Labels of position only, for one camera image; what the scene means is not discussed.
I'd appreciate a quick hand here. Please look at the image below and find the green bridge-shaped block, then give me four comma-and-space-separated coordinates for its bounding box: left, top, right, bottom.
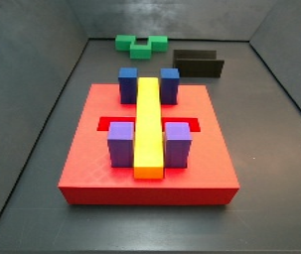
114, 35, 169, 60

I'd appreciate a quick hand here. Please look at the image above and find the red base board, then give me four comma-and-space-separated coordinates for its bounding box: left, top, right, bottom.
60, 84, 239, 205

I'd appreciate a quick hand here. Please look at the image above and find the left purple block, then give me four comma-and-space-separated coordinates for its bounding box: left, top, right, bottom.
108, 122, 134, 168

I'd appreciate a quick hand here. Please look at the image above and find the purple block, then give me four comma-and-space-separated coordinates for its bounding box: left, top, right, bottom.
108, 122, 134, 168
165, 122, 193, 169

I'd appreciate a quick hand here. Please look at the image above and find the right purple block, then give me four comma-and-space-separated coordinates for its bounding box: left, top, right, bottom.
165, 122, 193, 169

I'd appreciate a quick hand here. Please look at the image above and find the yellow long bar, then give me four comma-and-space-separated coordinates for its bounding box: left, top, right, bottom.
134, 77, 164, 180

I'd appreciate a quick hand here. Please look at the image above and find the right blue block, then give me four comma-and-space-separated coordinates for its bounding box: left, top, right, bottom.
161, 68, 180, 105

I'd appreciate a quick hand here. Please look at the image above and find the blue block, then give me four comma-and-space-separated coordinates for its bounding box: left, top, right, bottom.
118, 67, 139, 104
161, 68, 180, 105

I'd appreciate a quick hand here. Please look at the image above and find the left blue block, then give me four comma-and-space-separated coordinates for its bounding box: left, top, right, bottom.
118, 67, 139, 104

